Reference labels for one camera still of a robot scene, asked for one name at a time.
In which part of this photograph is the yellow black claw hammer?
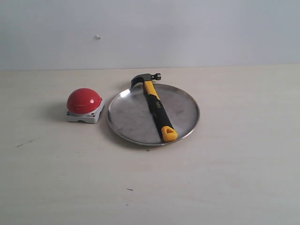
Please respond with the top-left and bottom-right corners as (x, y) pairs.
(131, 73), (178, 143)

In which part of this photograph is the red dome push button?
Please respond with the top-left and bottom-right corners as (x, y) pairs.
(66, 88), (105, 124)

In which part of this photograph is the round steel plate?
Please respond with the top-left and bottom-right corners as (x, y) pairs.
(107, 83), (201, 146)

